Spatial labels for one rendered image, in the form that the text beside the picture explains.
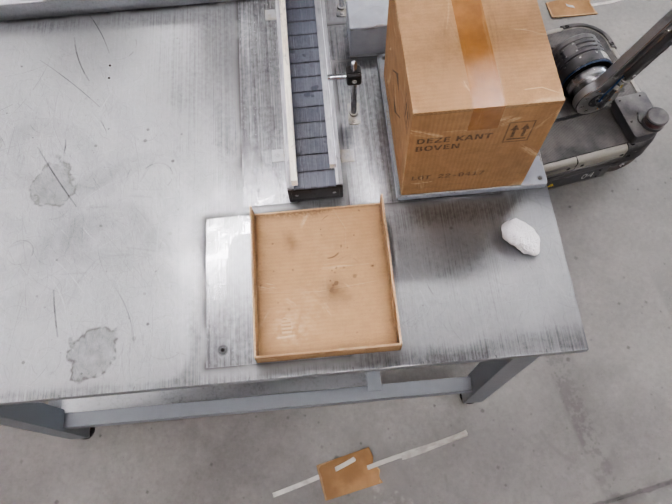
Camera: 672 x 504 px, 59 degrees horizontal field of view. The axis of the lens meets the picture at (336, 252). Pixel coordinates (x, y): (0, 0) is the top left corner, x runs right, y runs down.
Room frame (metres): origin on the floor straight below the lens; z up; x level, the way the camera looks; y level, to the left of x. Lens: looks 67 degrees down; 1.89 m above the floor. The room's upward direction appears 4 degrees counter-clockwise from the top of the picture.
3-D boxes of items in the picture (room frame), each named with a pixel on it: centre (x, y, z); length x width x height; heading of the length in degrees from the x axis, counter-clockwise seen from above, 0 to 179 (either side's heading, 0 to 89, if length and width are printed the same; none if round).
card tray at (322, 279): (0.39, 0.03, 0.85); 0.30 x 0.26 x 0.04; 1
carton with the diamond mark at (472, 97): (0.70, -0.25, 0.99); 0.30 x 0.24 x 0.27; 1
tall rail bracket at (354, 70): (0.76, -0.04, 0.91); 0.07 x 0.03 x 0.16; 91
